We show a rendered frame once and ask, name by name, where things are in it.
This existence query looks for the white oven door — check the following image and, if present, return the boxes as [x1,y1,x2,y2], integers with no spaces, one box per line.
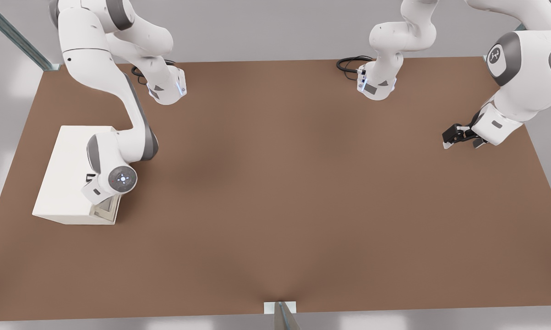
[89,194,121,224]

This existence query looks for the white oven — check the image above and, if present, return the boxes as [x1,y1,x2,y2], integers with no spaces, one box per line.
[32,125,123,226]

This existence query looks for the black cable loop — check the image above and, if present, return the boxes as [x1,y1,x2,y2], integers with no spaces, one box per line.
[131,59,177,86]
[336,55,375,82]

